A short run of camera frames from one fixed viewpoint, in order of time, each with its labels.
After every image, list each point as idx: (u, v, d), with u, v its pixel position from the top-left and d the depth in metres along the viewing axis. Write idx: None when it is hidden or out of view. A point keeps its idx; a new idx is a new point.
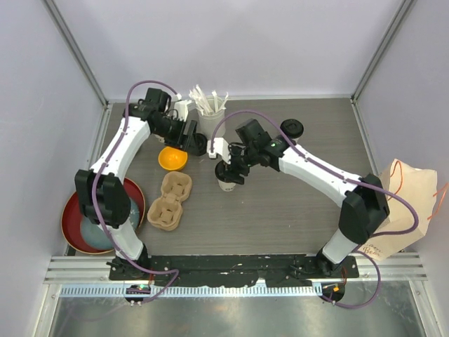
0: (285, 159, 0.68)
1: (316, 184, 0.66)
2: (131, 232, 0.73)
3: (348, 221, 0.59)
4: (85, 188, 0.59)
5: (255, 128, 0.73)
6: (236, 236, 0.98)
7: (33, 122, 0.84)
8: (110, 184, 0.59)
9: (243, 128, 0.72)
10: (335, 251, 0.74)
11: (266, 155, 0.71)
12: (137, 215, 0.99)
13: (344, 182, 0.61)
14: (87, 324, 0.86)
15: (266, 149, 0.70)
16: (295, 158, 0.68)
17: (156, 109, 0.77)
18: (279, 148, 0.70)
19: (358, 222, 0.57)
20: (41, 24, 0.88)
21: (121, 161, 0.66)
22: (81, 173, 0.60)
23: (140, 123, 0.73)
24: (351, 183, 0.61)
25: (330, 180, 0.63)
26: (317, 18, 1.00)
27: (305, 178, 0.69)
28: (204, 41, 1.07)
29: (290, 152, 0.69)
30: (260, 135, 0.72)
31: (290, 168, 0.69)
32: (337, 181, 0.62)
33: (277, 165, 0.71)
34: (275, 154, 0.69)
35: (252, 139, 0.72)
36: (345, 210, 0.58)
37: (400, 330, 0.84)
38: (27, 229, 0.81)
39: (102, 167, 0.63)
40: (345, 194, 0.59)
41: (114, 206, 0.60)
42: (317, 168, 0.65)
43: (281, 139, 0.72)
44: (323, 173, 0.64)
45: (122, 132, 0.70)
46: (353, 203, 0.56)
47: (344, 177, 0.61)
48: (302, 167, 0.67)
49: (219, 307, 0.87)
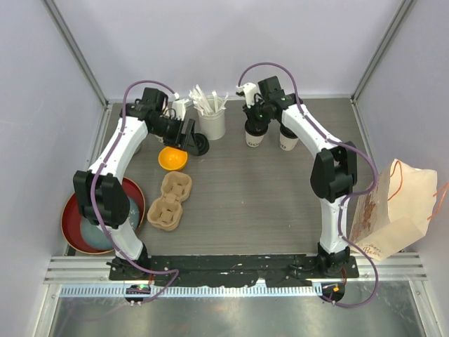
0: (288, 112, 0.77)
1: (304, 138, 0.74)
2: (130, 231, 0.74)
3: (317, 175, 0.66)
4: (84, 188, 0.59)
5: (273, 83, 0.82)
6: (236, 236, 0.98)
7: (34, 122, 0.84)
8: (109, 184, 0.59)
9: (263, 81, 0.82)
10: (326, 236, 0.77)
11: (273, 105, 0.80)
12: (137, 216, 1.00)
13: (325, 141, 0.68)
14: (87, 324, 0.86)
15: (277, 100, 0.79)
16: (297, 113, 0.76)
17: (153, 109, 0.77)
18: (288, 101, 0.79)
19: (323, 176, 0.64)
20: (40, 22, 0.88)
21: (119, 161, 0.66)
22: (79, 174, 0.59)
23: (137, 123, 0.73)
24: (331, 144, 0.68)
25: (314, 137, 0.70)
26: (317, 18, 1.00)
27: (298, 133, 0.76)
28: (205, 41, 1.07)
29: (295, 107, 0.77)
30: (276, 89, 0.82)
31: (289, 123, 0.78)
32: (320, 140, 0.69)
33: (280, 118, 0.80)
34: (280, 104, 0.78)
35: (269, 91, 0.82)
36: (316, 164, 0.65)
37: (400, 330, 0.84)
38: (27, 229, 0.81)
39: (99, 168, 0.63)
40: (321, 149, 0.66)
41: (114, 207, 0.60)
42: (309, 125, 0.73)
43: (292, 95, 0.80)
44: (311, 130, 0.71)
45: (119, 133, 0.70)
46: (323, 159, 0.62)
47: (327, 137, 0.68)
48: (298, 122, 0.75)
49: (219, 307, 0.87)
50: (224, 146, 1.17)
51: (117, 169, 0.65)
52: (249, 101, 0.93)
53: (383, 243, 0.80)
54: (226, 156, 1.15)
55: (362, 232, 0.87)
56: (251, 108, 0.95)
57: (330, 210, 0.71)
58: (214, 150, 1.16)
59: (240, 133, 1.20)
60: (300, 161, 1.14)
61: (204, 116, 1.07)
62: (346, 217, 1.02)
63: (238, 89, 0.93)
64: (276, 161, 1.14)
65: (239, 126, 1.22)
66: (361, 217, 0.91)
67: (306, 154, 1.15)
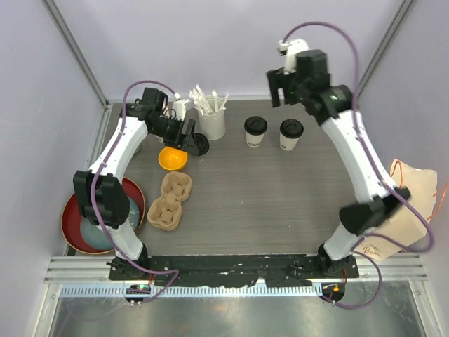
0: (339, 125, 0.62)
1: (349, 161, 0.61)
2: (130, 231, 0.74)
3: (355, 214, 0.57)
4: (84, 188, 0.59)
5: (320, 62, 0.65)
6: (236, 236, 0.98)
7: (34, 122, 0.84)
8: (109, 184, 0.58)
9: (311, 58, 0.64)
10: (336, 249, 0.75)
11: (318, 102, 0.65)
12: (137, 215, 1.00)
13: (379, 184, 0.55)
14: (87, 324, 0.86)
15: (325, 96, 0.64)
16: (351, 128, 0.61)
17: (152, 109, 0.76)
18: (340, 101, 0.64)
19: (363, 220, 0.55)
20: (39, 22, 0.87)
21: (118, 161, 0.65)
22: (79, 173, 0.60)
23: (137, 123, 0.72)
24: (384, 188, 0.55)
25: (366, 173, 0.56)
26: (318, 18, 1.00)
27: (341, 151, 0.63)
28: (205, 41, 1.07)
29: (349, 120, 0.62)
30: (321, 73, 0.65)
31: (334, 133, 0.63)
32: (373, 180, 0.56)
33: (322, 120, 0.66)
34: (330, 105, 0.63)
35: (313, 75, 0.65)
36: (360, 207, 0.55)
37: (400, 330, 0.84)
38: (27, 229, 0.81)
39: (99, 168, 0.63)
40: (372, 194, 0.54)
41: (114, 207, 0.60)
42: (363, 153, 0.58)
43: (344, 93, 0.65)
44: (364, 163, 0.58)
45: (119, 133, 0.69)
46: (372, 208, 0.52)
47: (383, 180, 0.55)
48: (350, 143, 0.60)
49: (219, 307, 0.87)
50: (224, 145, 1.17)
51: (117, 169, 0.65)
52: (287, 67, 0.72)
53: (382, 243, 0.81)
54: (226, 156, 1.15)
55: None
56: (285, 76, 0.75)
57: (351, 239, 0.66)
58: (214, 150, 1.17)
59: (240, 133, 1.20)
60: (300, 161, 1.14)
61: (204, 116, 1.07)
62: None
63: (281, 46, 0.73)
64: (276, 161, 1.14)
65: (239, 126, 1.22)
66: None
67: (306, 154, 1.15)
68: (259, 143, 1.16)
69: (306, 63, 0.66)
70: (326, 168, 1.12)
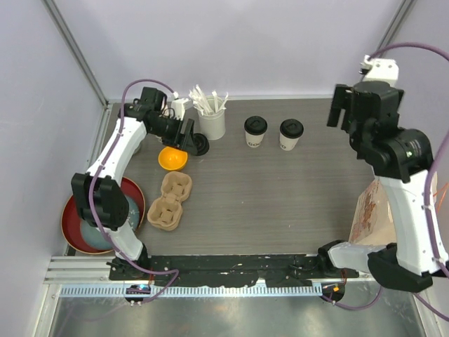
0: (408, 188, 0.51)
1: (402, 222, 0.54)
2: (130, 232, 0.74)
3: (392, 274, 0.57)
4: (82, 191, 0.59)
5: (388, 102, 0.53)
6: (236, 236, 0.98)
7: (34, 122, 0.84)
8: (109, 187, 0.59)
9: (380, 97, 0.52)
10: (341, 256, 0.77)
11: (385, 152, 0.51)
12: (137, 216, 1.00)
13: (432, 260, 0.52)
14: (88, 324, 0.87)
15: (397, 147, 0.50)
16: (419, 194, 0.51)
17: (151, 109, 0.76)
18: (414, 159, 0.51)
19: (398, 283, 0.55)
20: (39, 22, 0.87)
21: (117, 163, 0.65)
22: (77, 177, 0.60)
23: (136, 123, 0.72)
24: (436, 264, 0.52)
25: (421, 248, 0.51)
26: (318, 18, 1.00)
27: (395, 208, 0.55)
28: (205, 41, 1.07)
29: (421, 182, 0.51)
30: (390, 116, 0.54)
31: (395, 192, 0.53)
32: (428, 255, 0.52)
33: (384, 173, 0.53)
34: (401, 161, 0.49)
35: (379, 116, 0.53)
36: (402, 275, 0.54)
37: (400, 329, 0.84)
38: (27, 230, 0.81)
39: (98, 170, 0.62)
40: (422, 273, 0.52)
41: (111, 209, 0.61)
42: (424, 225, 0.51)
43: (421, 149, 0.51)
44: (424, 237, 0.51)
45: (118, 133, 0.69)
46: (417, 286, 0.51)
47: (438, 258, 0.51)
48: (412, 212, 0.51)
49: (219, 307, 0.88)
50: (224, 145, 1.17)
51: (115, 171, 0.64)
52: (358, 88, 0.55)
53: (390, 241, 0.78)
54: (226, 156, 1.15)
55: (363, 232, 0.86)
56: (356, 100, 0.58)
57: (360, 253, 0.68)
58: (214, 150, 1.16)
59: (240, 133, 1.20)
60: (300, 161, 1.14)
61: (204, 116, 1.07)
62: (346, 217, 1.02)
63: (366, 64, 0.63)
64: (276, 161, 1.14)
65: (239, 126, 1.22)
66: (361, 217, 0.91)
67: (306, 154, 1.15)
68: (259, 143, 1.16)
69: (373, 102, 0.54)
70: (327, 168, 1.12)
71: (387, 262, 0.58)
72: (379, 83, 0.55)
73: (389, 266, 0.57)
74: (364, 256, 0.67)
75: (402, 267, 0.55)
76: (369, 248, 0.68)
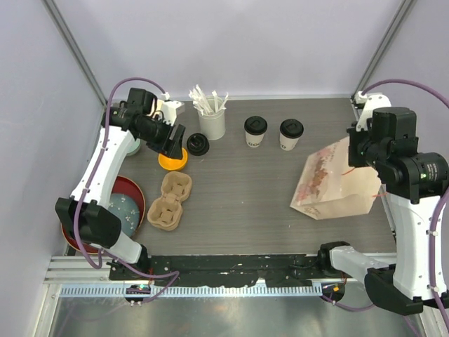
0: (416, 210, 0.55)
1: (405, 246, 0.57)
2: (126, 239, 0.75)
3: (385, 294, 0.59)
4: (68, 216, 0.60)
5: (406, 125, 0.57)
6: (236, 236, 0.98)
7: (34, 122, 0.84)
8: (95, 212, 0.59)
9: (396, 118, 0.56)
10: (339, 260, 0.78)
11: (399, 170, 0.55)
12: (138, 216, 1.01)
13: (426, 286, 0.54)
14: (88, 324, 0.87)
15: (410, 166, 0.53)
16: (426, 219, 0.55)
17: (139, 113, 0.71)
18: (427, 181, 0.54)
19: (391, 304, 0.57)
20: (38, 24, 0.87)
21: (102, 184, 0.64)
22: (62, 201, 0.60)
23: (121, 134, 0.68)
24: (430, 293, 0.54)
25: (418, 273, 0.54)
26: (318, 20, 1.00)
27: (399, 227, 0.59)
28: (205, 41, 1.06)
29: (431, 208, 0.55)
30: (406, 137, 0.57)
31: (403, 211, 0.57)
32: (424, 281, 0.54)
33: (396, 189, 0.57)
34: (413, 180, 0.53)
35: (395, 137, 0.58)
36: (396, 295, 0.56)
37: (400, 330, 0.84)
38: (27, 229, 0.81)
39: (82, 194, 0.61)
40: (415, 296, 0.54)
41: (98, 231, 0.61)
42: (425, 250, 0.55)
43: (438, 170, 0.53)
44: (423, 262, 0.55)
45: (102, 148, 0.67)
46: (407, 305, 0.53)
47: (433, 286, 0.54)
48: (416, 234, 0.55)
49: (219, 307, 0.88)
50: (224, 145, 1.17)
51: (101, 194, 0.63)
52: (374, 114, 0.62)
53: (353, 202, 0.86)
54: (226, 156, 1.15)
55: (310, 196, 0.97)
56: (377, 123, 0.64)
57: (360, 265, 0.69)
58: (215, 150, 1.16)
59: (240, 133, 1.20)
60: (300, 161, 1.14)
61: (204, 116, 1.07)
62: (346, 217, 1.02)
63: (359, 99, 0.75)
64: (276, 161, 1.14)
65: (238, 125, 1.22)
66: (310, 182, 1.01)
67: (306, 154, 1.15)
68: (259, 143, 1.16)
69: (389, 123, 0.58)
70: None
71: (383, 281, 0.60)
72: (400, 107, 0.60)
73: (382, 283, 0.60)
74: (363, 272, 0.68)
75: (396, 288, 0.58)
76: (370, 262, 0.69)
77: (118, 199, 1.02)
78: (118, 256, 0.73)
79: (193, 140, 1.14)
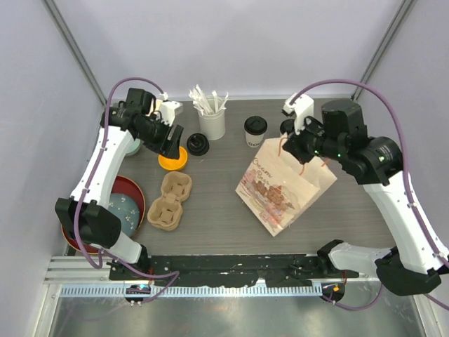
0: (391, 190, 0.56)
1: (396, 227, 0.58)
2: (126, 239, 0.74)
3: (399, 279, 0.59)
4: (68, 217, 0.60)
5: (356, 117, 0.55)
6: (236, 236, 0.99)
7: (34, 122, 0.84)
8: (95, 213, 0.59)
9: (346, 115, 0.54)
10: (341, 259, 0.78)
11: (361, 161, 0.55)
12: (137, 216, 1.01)
13: (433, 255, 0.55)
14: (88, 324, 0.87)
15: (370, 156, 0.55)
16: (402, 194, 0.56)
17: (138, 113, 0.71)
18: (386, 163, 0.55)
19: (408, 286, 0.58)
20: (38, 23, 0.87)
21: (102, 184, 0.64)
22: (62, 201, 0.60)
23: (120, 134, 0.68)
24: (438, 260, 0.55)
25: (420, 246, 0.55)
26: (318, 20, 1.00)
27: (383, 210, 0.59)
28: (205, 42, 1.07)
29: (401, 183, 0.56)
30: (358, 128, 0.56)
31: (381, 196, 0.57)
32: (429, 251, 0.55)
33: (363, 179, 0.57)
34: (376, 166, 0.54)
35: (349, 130, 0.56)
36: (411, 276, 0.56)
37: (400, 330, 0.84)
38: (27, 229, 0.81)
39: (82, 194, 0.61)
40: (429, 269, 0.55)
41: (99, 232, 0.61)
42: (416, 223, 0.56)
43: (391, 149, 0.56)
44: (420, 235, 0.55)
45: (101, 148, 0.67)
46: (427, 281, 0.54)
47: (438, 253, 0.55)
48: (400, 213, 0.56)
49: (219, 307, 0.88)
50: (224, 145, 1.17)
51: (100, 193, 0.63)
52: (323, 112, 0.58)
53: (327, 180, 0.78)
54: (227, 156, 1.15)
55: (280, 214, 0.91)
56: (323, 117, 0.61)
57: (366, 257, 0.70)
58: (215, 150, 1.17)
59: (240, 133, 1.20)
60: None
61: (204, 116, 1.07)
62: (347, 217, 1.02)
63: (290, 107, 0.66)
64: None
65: (239, 125, 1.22)
66: (270, 205, 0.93)
67: None
68: (259, 143, 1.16)
69: (338, 120, 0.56)
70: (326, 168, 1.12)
71: (393, 268, 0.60)
72: (342, 99, 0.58)
73: (393, 270, 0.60)
74: (370, 263, 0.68)
75: (406, 269, 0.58)
76: (374, 253, 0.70)
77: (118, 199, 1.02)
78: (118, 257, 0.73)
79: (193, 140, 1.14)
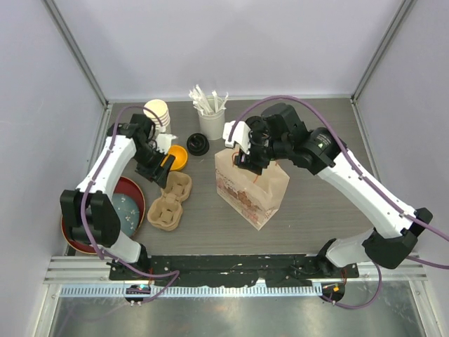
0: (337, 170, 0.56)
1: (358, 201, 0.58)
2: (125, 239, 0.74)
3: (383, 250, 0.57)
4: (73, 208, 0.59)
5: (290, 116, 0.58)
6: (236, 236, 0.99)
7: (34, 122, 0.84)
8: (99, 202, 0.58)
9: (281, 116, 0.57)
10: (338, 256, 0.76)
11: (307, 154, 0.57)
12: (137, 217, 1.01)
13: (400, 215, 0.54)
14: (88, 324, 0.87)
15: (311, 146, 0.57)
16: (349, 170, 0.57)
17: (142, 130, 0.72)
18: (327, 148, 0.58)
19: (394, 255, 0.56)
20: (38, 24, 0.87)
21: (108, 178, 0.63)
22: (66, 194, 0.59)
23: (127, 140, 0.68)
24: (407, 219, 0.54)
25: (384, 211, 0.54)
26: (318, 20, 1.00)
27: (342, 190, 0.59)
28: (205, 42, 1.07)
29: (345, 161, 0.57)
30: (297, 126, 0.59)
31: (333, 178, 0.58)
32: (394, 213, 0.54)
33: (316, 170, 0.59)
34: (320, 154, 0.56)
35: (288, 130, 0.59)
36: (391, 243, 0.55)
37: (400, 331, 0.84)
38: (27, 229, 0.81)
39: (88, 186, 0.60)
40: (401, 231, 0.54)
41: (103, 226, 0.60)
42: (373, 192, 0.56)
43: (328, 136, 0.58)
44: (380, 201, 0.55)
45: (107, 150, 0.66)
46: (405, 241, 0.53)
47: (403, 212, 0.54)
48: (355, 187, 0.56)
49: (219, 307, 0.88)
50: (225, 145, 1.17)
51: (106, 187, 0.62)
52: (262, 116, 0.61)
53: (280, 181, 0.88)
54: None
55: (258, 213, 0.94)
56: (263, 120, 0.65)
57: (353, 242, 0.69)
58: (215, 150, 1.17)
59: None
60: None
61: (204, 116, 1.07)
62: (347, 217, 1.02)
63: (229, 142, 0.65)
64: None
65: None
66: (244, 205, 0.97)
67: None
68: None
69: (276, 122, 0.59)
70: None
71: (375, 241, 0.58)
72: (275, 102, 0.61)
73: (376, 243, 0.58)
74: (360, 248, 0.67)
75: (384, 236, 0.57)
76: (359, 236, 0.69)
77: (118, 199, 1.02)
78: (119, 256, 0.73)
79: (193, 140, 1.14)
